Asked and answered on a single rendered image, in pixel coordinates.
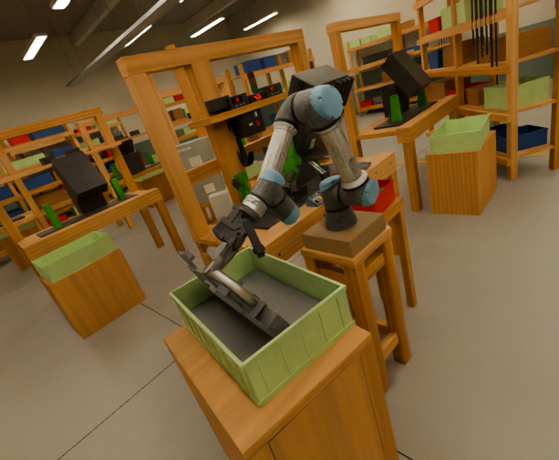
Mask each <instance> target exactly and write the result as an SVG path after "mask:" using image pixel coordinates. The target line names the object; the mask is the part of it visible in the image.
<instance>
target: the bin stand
mask: <svg viewBox="0 0 559 460"><path fill-rule="evenodd" d="M404 206H405V205H404V199H403V197H396V198H395V199H394V200H393V201H392V203H391V204H390V205H389V206H388V208H387V209H386V210H385V212H384V218H385V224H387V223H388V222H389V221H390V220H391V219H392V218H393V217H394V223H395V228H396V235H397V240H398V247H399V257H400V264H401V269H402V275H403V281H404V287H405V293H406V299H407V304H408V306H409V307H413V308H415V306H416V305H417V299H416V292H415V285H414V278H413V272H412V265H411V259H410V252H409V240H408V234H407V227H406V221H405V215H404V208H403V207H404ZM376 276H377V281H378V289H379V294H380V298H381V299H382V294H381V289H380V284H379V280H378V272H377V273H376Z"/></svg>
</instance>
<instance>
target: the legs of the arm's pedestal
mask: <svg viewBox="0 0 559 460"><path fill-rule="evenodd" d="M304 259H305V264H306V268H307V270H309V271H312V272H314V273H317V274H318V275H321V276H323V277H327V278H330V279H332V280H335V281H336V282H339V283H341V284H344V285H346V286H347V297H348V301H349V306H350V309H351V313H352V317H353V318H352V319H353V320H354V321H355V322H354V323H353V324H354V325H356V326H358V327H360V328H361V329H364V330H366V331H368V332H370V333H371V335H372V340H373V343H374V348H375V352H376V356H377V360H378V367H379V372H380V376H381V380H382V384H383V389H384V393H385V394H386V393H387V391H388V389H389V388H390V386H389V381H388V373H387V369H386V364H385V360H386V359H387V357H388V356H389V354H390V353H391V352H392V351H393V356H394V361H398V362H400V363H402V364H404V365H406V364H407V362H408V361H409V359H410V357H411V356H410V350H409V340H408V334H407V329H406V323H405V318H404V311H403V306H402V300H401V295H400V289H399V279H398V273H397V268H396V262H395V257H394V250H393V245H392V239H391V236H390V237H389V238H388V239H387V240H386V241H385V242H383V243H382V244H381V245H380V246H379V247H378V248H377V249H376V250H375V251H374V252H373V253H372V254H371V255H370V256H368V257H367V260H366V261H365V262H364V261H363V262H362V263H361V264H360V265H359V266H358V267H357V268H352V267H344V266H340V267H334V265H335V264H333V263H329V262H325V261H321V260H317V259H313V258H310V257H306V256H304ZM377 272H378V280H379V284H380V289H381V294H382V299H383V304H384V309H385V313H386V318H387V321H385V320H383V319H378V318H376V316H375V311H374V307H373V303H372V298H371V294H370V289H369V284H368V281H369V280H370V279H371V278H372V277H373V276H374V275H375V274H376V273H377ZM379 332H380V333H383V334H385V335H387V336H386V338H385V339H383V340H382V342H380V337H379Z"/></svg>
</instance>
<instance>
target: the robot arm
mask: <svg viewBox="0 0 559 460"><path fill-rule="evenodd" d="M342 103H343V100H342V98H341V95H340V93H339V92H338V90H337V89H336V88H335V87H333V86H330V85H319V86H315V87H313V88H311V89H305V90H302V91H298V92H295V93H293V94H292V95H290V96H289V97H288V98H287V99H286V100H285V102H284V103H283V104H282V106H281V108H280V110H279V111H278V112H277V114H276V117H275V120H274V124H273V127H274V132H273V135H272V138H271V140H270V143H269V146H268V149H267V152H266V155H265V157H264V162H263V165H262V168H261V171H260V173H259V176H258V179H257V182H256V184H255V185H254V187H253V189H252V190H251V191H250V192H249V193H248V195H247V196H246V197H245V199H244V200H243V202H242V203H241V206H239V205H237V204H234V205H233V209H232V211H231V212H230V213H229V215H228V216H227V217H226V216H225V218H226V219H225V218H224V217H222V218H221V220H220V221H219V222H218V224H217V225H216V226H215V227H214V228H213V230H212V231H213V233H214V234H215V236H216V237H217V238H218V239H220V240H221V241H222V242H221V243H220V244H219V245H218V246H217V247H214V246H209V247H208V248H207V249H206V253H207V254H208V255H209V256H210V258H211V259H212V260H213V261H214V263H213V265H212V268H211V270H210V272H211V273H212V272H213V271H215V270H217V269H219V268H220V269H221V270H223V269H224V268H225V267H226V266H227V264H228V263H229V262H230V261H231V260H232V259H233V257H234V256H235V255H236V253H237V252H238V250H239V248H240V247H241V246H242V245H243V243H244V241H245V239H246V237H247V236H248V238H249V240H250V242H251V244H252V246H253V252H254V254H255V255H257V257H258V258H261V257H263V256H265V247H264V245H262V244H261V242H260V240H259V238H258V235H257V233H256V232H255V230H254V227H253V225H252V223H251V222H253V223H257V222H258V220H259V219H261V217H270V218H278V219H280V221H281V222H283V223H284V224H285V225H291V224H293V223H295V222H296V221H297V220H298V218H299V216H300V209H299V208H298V207H297V205H296V203H294V201H293V200H292V199H291V198H290V197H289V196H288V195H287V193H286V192H285V190H284V189H283V187H284V184H285V178H284V177H283V175H282V174H281V172H282V170H283V167H284V164H285V159H286V156H287V154H288V150H289V147H290V144H291V141H292V139H293V136H295V135H296V134H297V131H298V129H299V127H300V126H302V125H304V124H309V125H310V127H311V129H312V131H313V132H315V133H318V134H319V136H320V138H321V139H322V141H323V143H324V144H325V146H326V149H327V151H328V153H329V155H330V157H331V159H332V161H333V163H334V165H335V166H336V169H337V171H338V173H339V174H337V175H334V176H331V177H328V178H326V179H325V180H323V181H322V182H321V183H320V184H319V188H320V193H321V195H322V199H323V203H324V207H325V210H326V220H325V225H326V229H327V230H330V231H342V230H346V229H348V228H350V227H352V226H354V225H355V224H356V223H357V216H356V214H355V213H354V211H353V210H352V208H351V206H350V205H354V206H363V207H364V206H371V205H372V204H374V202H375V201H376V200H377V198H378V181H377V180H376V179H374V178H369V177H368V175H367V172H366V171H364V170H361V168H360V166H359V164H358V162H357V158H356V156H355V154H354V153H353V151H352V148H351V146H350V144H349V142H348V140H347V136H346V134H345V133H344V131H343V128H342V126H341V124H340V120H341V117H342V116H341V113H342V111H343V105H342Z"/></svg>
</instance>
